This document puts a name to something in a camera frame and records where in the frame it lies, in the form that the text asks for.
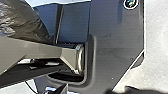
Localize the round white-ringed base port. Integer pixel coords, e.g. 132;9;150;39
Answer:
122;0;140;11

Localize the dark grey robot torso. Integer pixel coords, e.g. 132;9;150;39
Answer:
0;34;86;90

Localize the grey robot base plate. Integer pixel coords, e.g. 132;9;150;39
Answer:
33;0;146;94

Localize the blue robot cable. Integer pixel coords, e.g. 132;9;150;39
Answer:
53;4;65;43

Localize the thin black cable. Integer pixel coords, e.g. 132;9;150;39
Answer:
24;79;38;93

